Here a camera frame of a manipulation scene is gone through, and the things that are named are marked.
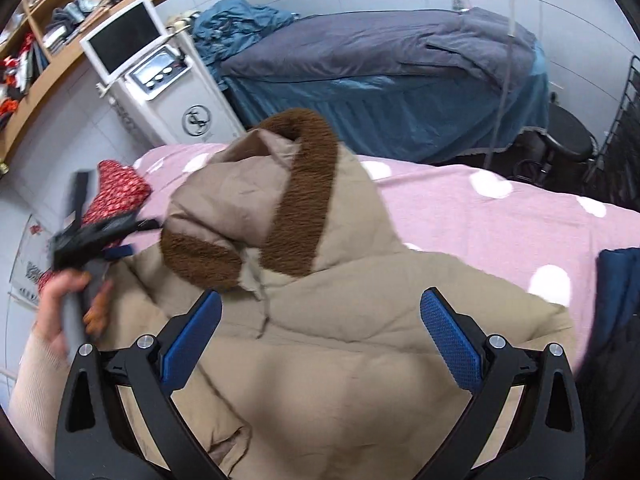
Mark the black knitted sweater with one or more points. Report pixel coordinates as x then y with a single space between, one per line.
615 400

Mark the person's left forearm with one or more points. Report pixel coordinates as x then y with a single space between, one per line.
35 400

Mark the person's left hand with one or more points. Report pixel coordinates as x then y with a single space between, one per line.
47 305

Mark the blue cloth pile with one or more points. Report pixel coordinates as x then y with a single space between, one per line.
235 25

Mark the wooden shelf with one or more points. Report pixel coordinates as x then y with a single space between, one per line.
50 74

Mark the pile of shelf goods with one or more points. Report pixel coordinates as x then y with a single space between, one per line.
65 25

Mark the white machine with screen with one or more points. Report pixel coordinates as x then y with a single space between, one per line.
210 95

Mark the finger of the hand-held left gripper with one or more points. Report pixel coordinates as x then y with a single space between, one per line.
147 225
117 252

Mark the grey quilt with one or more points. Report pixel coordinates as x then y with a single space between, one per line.
350 45

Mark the navy folded garment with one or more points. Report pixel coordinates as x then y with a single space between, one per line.
620 285

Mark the blue skirted massage bed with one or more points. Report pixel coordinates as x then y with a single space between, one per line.
400 110

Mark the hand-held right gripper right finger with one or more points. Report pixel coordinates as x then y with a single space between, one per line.
450 340

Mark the red floral pillow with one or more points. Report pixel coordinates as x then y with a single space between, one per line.
117 190

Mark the tan puffer jacket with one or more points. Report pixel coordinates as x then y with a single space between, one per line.
350 360

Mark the pink polka dot bed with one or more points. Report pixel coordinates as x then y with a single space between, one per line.
475 240

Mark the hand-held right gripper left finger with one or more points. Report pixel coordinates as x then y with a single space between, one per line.
192 340

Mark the black round stool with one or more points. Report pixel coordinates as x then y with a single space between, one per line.
565 135

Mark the printed sign board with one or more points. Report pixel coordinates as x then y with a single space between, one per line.
32 270

